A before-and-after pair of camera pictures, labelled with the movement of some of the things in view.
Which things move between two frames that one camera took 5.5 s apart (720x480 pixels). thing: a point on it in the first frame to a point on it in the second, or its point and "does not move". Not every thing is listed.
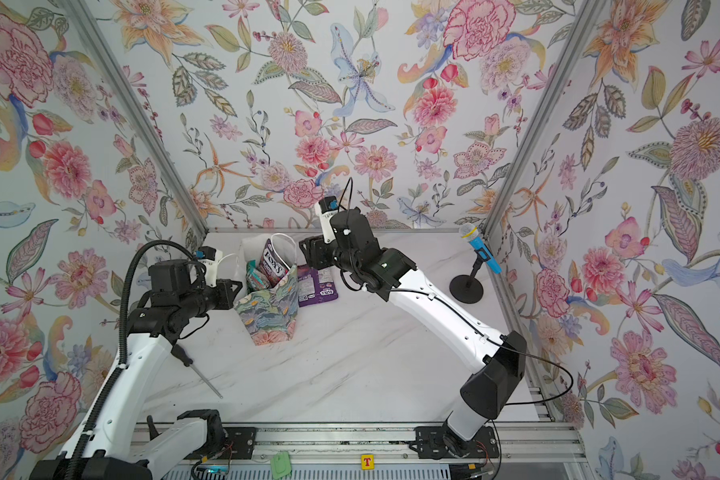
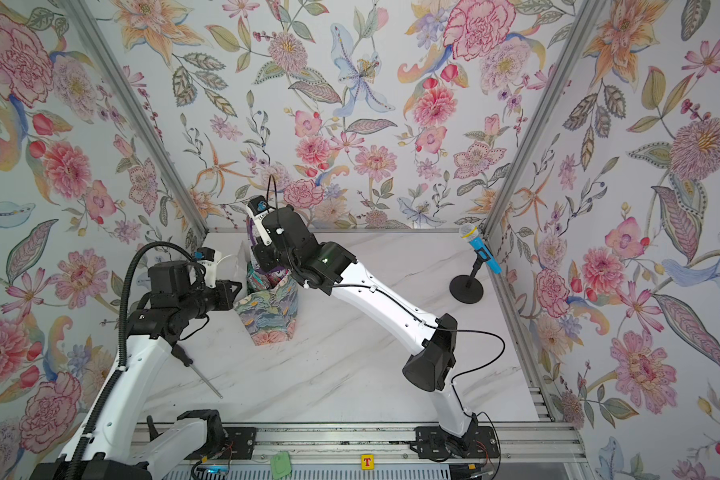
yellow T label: x=368 y=461 does not move
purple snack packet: x=315 y=285 to x=252 y=232
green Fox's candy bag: x=255 y=279 does not move
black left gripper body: x=203 y=299 does not move
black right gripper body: x=350 y=269 to x=269 y=258
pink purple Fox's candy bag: x=271 y=265 does not move
